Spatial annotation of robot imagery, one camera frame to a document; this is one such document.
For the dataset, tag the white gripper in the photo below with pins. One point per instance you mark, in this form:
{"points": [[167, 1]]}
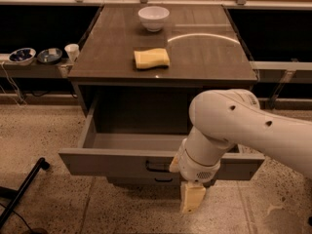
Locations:
{"points": [[196, 168]]}

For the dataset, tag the white paper cup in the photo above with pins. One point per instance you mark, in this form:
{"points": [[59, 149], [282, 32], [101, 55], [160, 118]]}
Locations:
{"points": [[72, 51]]}

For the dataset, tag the grey blue bowl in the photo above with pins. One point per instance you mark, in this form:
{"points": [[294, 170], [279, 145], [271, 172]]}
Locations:
{"points": [[50, 56]]}

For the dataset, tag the white bowl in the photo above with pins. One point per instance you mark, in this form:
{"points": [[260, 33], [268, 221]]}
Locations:
{"points": [[153, 18]]}

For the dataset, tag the black chair leg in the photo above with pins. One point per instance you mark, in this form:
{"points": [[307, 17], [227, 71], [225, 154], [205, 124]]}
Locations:
{"points": [[14, 196]]}

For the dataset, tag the blue patterned bowl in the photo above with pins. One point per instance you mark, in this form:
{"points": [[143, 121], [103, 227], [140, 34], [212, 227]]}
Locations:
{"points": [[23, 56]]}

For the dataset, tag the grey drawer cabinet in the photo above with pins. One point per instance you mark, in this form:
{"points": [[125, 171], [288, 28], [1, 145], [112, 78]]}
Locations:
{"points": [[203, 49]]}

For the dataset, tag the low grey shelf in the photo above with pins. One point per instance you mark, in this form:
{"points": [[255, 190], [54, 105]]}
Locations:
{"points": [[35, 69]]}

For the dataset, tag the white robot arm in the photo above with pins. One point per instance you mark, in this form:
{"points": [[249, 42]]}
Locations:
{"points": [[223, 118]]}

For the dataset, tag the grey drawer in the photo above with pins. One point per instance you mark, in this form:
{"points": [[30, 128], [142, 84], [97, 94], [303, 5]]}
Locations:
{"points": [[144, 181], [130, 136]]}

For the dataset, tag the yellow sponge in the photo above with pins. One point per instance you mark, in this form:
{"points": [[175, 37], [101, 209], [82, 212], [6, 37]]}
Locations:
{"points": [[151, 58]]}

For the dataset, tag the grey bottom drawer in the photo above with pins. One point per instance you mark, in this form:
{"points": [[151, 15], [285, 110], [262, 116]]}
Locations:
{"points": [[144, 181]]}

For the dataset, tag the grey top drawer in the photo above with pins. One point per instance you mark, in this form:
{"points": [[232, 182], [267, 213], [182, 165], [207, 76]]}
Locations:
{"points": [[130, 136]]}

